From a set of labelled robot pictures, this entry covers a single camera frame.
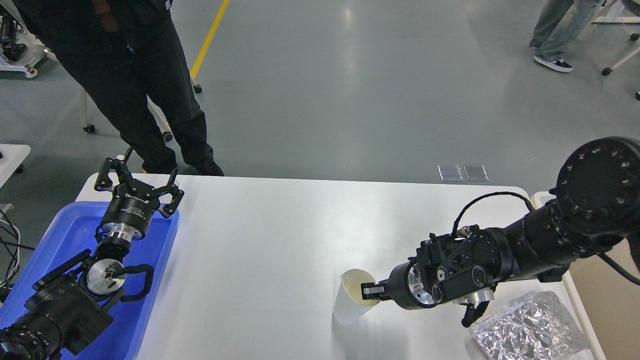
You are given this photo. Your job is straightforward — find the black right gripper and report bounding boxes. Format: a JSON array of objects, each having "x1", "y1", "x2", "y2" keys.
[{"x1": 360, "y1": 261, "x2": 494, "y2": 328}]

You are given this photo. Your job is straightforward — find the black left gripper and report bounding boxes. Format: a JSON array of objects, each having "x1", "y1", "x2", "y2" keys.
[{"x1": 94, "y1": 146, "x2": 185, "y2": 242}]

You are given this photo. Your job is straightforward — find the white paper cup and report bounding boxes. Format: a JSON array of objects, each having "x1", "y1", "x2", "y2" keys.
[{"x1": 332, "y1": 268, "x2": 381, "y2": 326}]

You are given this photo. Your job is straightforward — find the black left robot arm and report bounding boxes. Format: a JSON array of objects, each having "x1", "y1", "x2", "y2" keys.
[{"x1": 1, "y1": 148, "x2": 185, "y2": 360}]

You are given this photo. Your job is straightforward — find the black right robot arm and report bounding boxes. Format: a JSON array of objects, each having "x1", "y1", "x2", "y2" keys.
[{"x1": 356, "y1": 136, "x2": 640, "y2": 328}]

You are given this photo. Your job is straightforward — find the blue plastic bin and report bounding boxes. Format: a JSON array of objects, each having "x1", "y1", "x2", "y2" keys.
[{"x1": 0, "y1": 202, "x2": 180, "y2": 360}]

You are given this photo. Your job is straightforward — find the crumpled silver foil bag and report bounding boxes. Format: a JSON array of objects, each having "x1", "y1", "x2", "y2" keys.
[{"x1": 469, "y1": 291, "x2": 591, "y2": 360}]

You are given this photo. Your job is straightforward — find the left floor plate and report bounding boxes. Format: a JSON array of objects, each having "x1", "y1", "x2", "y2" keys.
[{"x1": 438, "y1": 164, "x2": 463, "y2": 182}]

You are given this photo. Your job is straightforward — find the floor plate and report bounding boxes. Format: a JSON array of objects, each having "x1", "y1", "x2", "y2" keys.
[
  {"x1": 438, "y1": 164, "x2": 463, "y2": 182},
  {"x1": 463, "y1": 164, "x2": 490, "y2": 182}
]

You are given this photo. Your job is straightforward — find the white side table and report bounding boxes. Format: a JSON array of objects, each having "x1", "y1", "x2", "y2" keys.
[{"x1": 0, "y1": 143, "x2": 32, "y2": 187}]

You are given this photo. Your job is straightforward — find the right floor plate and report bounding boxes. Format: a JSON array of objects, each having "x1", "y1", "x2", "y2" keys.
[{"x1": 463, "y1": 164, "x2": 490, "y2": 182}]

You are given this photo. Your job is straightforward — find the person in brown sweater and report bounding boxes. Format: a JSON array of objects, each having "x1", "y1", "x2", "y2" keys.
[{"x1": 14, "y1": 0, "x2": 224, "y2": 176}]

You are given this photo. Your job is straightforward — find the beige plastic bin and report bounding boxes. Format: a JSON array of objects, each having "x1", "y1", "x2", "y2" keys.
[{"x1": 530, "y1": 191, "x2": 640, "y2": 360}]

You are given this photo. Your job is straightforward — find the white equipment cart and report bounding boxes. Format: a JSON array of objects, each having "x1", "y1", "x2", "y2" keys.
[{"x1": 0, "y1": 0, "x2": 48, "y2": 79}]

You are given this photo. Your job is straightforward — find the person in jeans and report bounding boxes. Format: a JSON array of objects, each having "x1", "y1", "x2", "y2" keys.
[{"x1": 529, "y1": 0, "x2": 604, "y2": 73}]

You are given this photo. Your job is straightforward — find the white wheeled stand legs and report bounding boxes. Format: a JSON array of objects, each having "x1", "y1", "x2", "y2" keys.
[{"x1": 590, "y1": 0, "x2": 640, "y2": 101}]

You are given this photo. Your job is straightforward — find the black cables at left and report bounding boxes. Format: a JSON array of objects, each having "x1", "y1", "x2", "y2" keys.
[{"x1": 0, "y1": 207, "x2": 37, "y2": 291}]

